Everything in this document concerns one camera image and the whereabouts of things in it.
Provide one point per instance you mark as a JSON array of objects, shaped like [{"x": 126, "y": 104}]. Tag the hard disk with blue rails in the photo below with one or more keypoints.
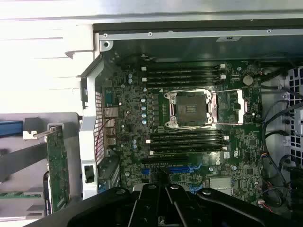
[{"x": 10, "y": 128}]

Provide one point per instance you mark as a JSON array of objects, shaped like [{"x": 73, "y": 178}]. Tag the coin cell battery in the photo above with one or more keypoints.
[{"x": 248, "y": 80}]

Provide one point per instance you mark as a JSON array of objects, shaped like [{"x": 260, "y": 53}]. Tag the green motherboard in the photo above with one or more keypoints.
[{"x": 132, "y": 113}]

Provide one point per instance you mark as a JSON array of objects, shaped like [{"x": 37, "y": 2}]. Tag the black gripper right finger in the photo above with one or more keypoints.
[{"x": 180, "y": 208}]

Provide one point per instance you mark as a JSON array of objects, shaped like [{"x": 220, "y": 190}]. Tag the CPU socket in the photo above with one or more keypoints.
[{"x": 190, "y": 108}]

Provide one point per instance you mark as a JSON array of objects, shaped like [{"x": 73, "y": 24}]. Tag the socket locking lever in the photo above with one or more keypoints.
[
  {"x": 229, "y": 90},
  {"x": 201, "y": 127}
]

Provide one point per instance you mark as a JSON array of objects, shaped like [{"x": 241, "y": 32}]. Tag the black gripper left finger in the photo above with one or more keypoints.
[{"x": 146, "y": 208}]

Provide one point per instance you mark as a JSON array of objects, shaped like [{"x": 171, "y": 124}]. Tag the grey parts rack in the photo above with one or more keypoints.
[{"x": 73, "y": 144}]

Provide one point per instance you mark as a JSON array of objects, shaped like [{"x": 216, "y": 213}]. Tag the open black PC case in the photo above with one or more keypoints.
[{"x": 189, "y": 35}]

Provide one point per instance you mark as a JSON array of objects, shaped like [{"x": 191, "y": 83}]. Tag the perforated metal disk bay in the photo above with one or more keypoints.
[{"x": 296, "y": 118}]

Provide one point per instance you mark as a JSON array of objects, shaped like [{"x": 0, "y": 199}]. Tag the silver chipset heatsink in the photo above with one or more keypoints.
[{"x": 220, "y": 183}]

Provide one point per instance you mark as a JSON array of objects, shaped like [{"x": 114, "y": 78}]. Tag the metal socket cover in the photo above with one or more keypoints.
[{"x": 240, "y": 108}]

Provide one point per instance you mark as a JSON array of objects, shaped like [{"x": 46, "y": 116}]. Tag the long black expansion slot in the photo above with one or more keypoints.
[{"x": 165, "y": 161}]

